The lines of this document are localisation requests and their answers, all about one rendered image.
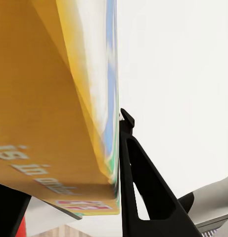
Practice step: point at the board game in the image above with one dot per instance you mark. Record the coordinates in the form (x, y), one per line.
(59, 103)

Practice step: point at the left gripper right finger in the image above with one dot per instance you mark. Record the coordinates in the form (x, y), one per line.
(167, 216)

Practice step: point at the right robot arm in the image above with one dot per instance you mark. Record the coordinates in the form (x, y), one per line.
(203, 204)

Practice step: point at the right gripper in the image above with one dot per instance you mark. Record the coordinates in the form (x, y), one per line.
(128, 123)

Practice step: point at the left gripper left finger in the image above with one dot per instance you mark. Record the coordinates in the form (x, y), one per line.
(13, 205)

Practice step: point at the desk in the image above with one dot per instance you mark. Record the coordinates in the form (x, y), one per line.
(41, 216)

